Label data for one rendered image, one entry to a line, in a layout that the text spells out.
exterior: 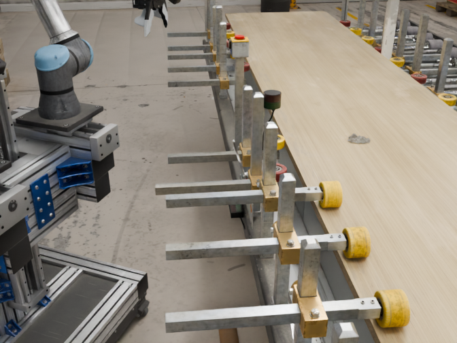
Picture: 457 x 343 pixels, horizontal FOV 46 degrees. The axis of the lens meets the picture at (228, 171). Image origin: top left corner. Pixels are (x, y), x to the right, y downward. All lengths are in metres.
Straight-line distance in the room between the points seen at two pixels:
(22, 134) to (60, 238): 1.20
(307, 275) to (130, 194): 2.47
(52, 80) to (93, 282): 0.97
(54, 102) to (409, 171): 1.25
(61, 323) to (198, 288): 0.73
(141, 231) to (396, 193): 1.77
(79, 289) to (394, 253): 1.46
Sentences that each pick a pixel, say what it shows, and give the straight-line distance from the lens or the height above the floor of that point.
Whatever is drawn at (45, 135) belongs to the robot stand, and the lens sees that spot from 2.05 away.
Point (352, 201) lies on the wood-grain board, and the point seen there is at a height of 0.90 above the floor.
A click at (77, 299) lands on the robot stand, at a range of 2.43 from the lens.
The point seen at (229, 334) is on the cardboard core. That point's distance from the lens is 2.37.
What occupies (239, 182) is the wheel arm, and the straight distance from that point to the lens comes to 1.84.
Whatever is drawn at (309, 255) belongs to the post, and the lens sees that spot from 1.14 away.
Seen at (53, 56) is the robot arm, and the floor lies 1.26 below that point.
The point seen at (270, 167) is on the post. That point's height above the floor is 1.03.
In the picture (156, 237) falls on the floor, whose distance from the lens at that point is 3.09.
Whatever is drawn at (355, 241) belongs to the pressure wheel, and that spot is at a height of 0.97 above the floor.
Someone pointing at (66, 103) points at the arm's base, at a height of 1.09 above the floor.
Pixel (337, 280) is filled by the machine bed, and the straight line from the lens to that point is 1.71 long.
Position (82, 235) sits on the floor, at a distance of 3.19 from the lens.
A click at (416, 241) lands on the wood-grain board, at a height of 0.90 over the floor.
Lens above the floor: 1.76
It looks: 28 degrees down
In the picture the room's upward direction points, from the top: straight up
